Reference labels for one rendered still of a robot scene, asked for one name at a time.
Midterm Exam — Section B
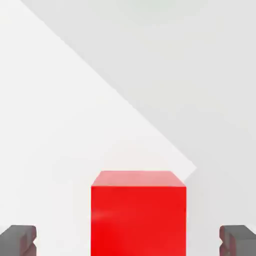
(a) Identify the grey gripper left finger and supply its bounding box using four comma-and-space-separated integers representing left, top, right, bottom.
0, 224, 37, 256

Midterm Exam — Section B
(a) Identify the small red cube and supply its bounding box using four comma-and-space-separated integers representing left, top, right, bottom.
90, 170, 187, 256

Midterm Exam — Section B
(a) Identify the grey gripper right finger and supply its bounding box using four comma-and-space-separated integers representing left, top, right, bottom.
219, 224, 256, 256

